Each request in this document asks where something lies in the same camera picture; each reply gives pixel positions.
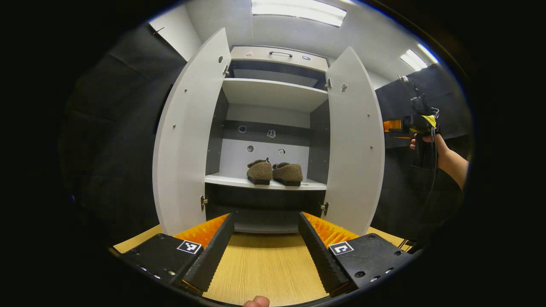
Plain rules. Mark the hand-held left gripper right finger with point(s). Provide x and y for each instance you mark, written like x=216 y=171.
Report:
x=318 y=251

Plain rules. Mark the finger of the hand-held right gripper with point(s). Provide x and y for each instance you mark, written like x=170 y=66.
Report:
x=392 y=125
x=399 y=137

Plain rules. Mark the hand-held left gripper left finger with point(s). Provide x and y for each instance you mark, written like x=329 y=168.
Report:
x=213 y=256

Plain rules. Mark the white cabinet door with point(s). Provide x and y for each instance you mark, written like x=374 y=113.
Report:
x=187 y=140
x=354 y=145

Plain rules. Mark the brown fuzzy shoe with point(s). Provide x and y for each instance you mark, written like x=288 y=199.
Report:
x=259 y=172
x=288 y=172

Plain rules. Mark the small ceiling light panel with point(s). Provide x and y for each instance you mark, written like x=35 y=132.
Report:
x=416 y=57

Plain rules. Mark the large ceiling light panel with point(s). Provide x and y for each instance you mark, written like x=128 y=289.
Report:
x=298 y=13

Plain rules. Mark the black backdrop cloth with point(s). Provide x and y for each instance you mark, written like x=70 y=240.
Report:
x=111 y=149

